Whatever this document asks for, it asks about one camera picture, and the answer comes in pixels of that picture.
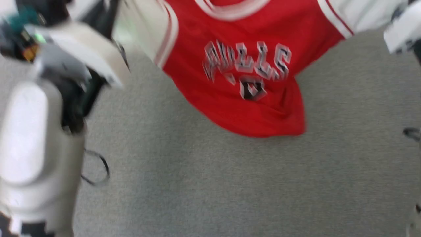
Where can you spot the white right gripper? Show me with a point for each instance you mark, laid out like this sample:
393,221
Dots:
406,29

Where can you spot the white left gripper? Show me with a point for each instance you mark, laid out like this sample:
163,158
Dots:
82,49

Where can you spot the red and white basketball jersey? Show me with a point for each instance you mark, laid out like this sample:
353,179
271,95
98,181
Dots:
236,108

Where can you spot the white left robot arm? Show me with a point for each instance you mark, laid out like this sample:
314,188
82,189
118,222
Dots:
29,141

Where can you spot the grey fabric sofa cushion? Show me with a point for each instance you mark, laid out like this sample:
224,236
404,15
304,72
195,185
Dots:
230,184

